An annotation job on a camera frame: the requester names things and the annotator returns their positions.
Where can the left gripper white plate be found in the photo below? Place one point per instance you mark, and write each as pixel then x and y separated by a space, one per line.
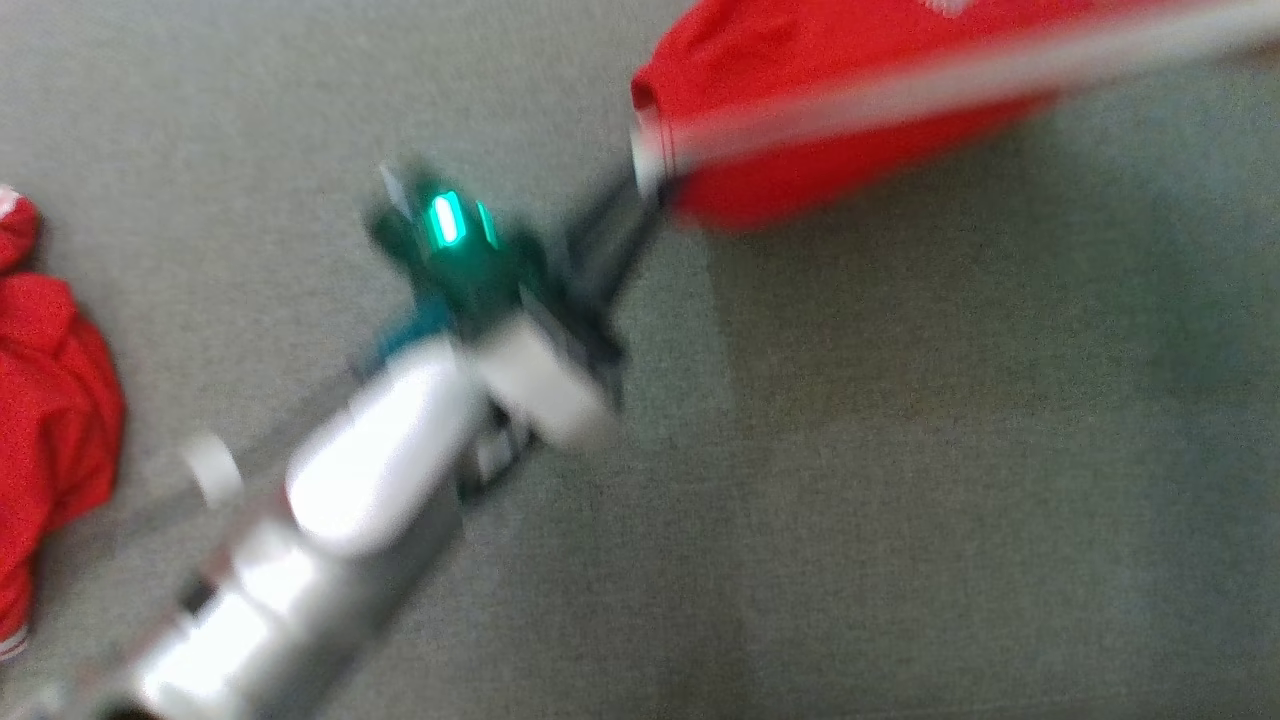
pixel 460 270

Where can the red mesh shorts white stripe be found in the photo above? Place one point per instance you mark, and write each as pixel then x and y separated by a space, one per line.
pixel 850 60

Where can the red shirt white trim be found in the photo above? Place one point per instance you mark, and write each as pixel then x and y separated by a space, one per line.
pixel 50 420

